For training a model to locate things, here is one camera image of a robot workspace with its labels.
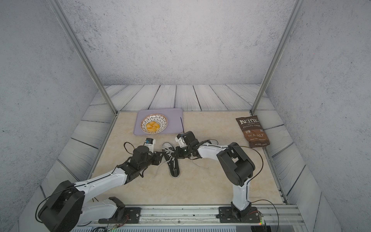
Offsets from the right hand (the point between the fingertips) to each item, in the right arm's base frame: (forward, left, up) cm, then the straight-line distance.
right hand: (172, 155), depth 89 cm
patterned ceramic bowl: (+34, +14, -4) cm, 37 cm away
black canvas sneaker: (+4, +3, -3) cm, 5 cm away
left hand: (0, +5, +4) cm, 6 cm away
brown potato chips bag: (+25, -55, -6) cm, 61 cm away
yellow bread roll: (+25, +17, -2) cm, 30 cm away
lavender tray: (+38, +3, -6) cm, 38 cm away
